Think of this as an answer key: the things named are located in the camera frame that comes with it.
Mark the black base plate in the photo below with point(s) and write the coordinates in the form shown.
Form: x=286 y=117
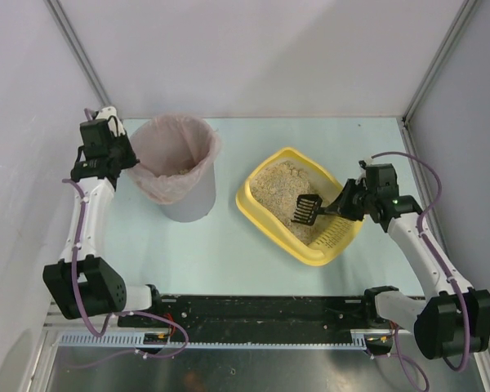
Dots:
x=268 y=318

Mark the grey trash bin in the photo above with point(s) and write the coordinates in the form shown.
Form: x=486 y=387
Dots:
x=197 y=203

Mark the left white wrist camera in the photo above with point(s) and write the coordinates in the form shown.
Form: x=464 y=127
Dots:
x=110 y=114

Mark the right aluminium frame post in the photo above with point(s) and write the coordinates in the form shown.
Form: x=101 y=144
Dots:
x=441 y=56

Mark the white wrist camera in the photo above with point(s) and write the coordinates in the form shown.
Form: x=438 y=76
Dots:
x=110 y=114
x=365 y=163

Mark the beige cat litter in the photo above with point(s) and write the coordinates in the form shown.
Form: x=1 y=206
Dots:
x=277 y=187

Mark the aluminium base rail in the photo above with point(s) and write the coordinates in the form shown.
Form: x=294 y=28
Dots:
x=55 y=321

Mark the aluminium frame post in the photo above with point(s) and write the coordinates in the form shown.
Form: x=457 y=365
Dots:
x=441 y=56
x=68 y=32

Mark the black slotted litter scoop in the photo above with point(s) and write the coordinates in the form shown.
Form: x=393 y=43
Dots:
x=309 y=207

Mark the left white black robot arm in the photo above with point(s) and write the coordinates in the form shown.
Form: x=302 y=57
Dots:
x=82 y=282

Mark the grey slotted cable duct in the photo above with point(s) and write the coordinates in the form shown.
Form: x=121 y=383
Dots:
x=356 y=339

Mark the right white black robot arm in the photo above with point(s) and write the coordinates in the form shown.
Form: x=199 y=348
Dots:
x=453 y=318

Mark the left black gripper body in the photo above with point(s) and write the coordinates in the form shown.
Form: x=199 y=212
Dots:
x=122 y=153

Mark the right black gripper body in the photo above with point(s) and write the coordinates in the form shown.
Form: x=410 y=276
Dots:
x=352 y=200

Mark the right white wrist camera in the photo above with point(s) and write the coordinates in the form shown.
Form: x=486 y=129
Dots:
x=365 y=163

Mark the yellow litter box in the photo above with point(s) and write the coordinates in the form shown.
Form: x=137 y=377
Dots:
x=330 y=243

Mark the pink plastic bin liner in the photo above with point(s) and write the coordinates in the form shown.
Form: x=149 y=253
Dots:
x=175 y=151

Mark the left aluminium frame post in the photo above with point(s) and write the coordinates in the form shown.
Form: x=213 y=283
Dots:
x=68 y=32

